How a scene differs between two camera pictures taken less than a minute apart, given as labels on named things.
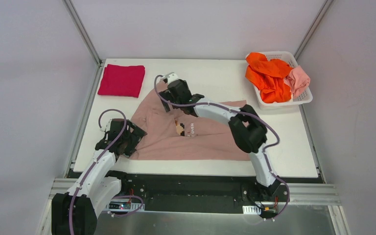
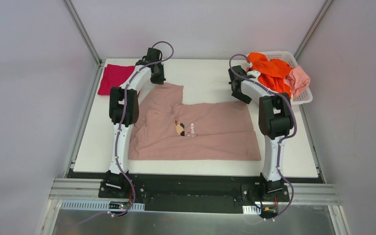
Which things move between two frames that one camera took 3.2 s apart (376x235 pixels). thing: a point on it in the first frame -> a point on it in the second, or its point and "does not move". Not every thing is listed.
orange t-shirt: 269,76 does not move
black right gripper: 167,98 -> 237,93
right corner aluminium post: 311,31 does not move
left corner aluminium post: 75,17 does not move
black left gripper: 131,136 -> 157,77
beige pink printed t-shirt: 176,135 does not move
